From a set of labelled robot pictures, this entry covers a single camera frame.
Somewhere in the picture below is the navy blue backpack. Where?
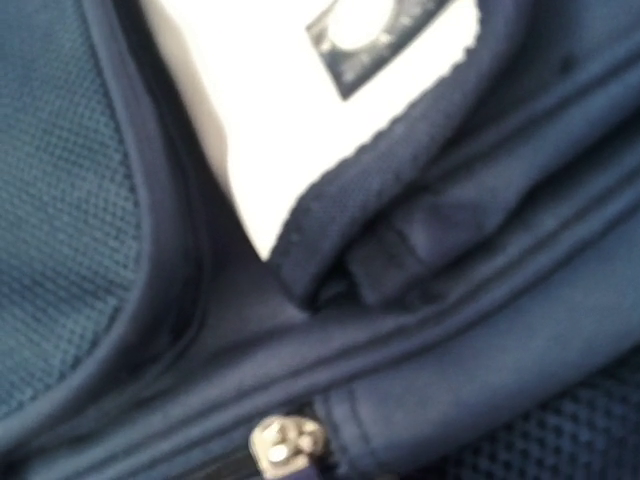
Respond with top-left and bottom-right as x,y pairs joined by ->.
1,1 -> 639,479

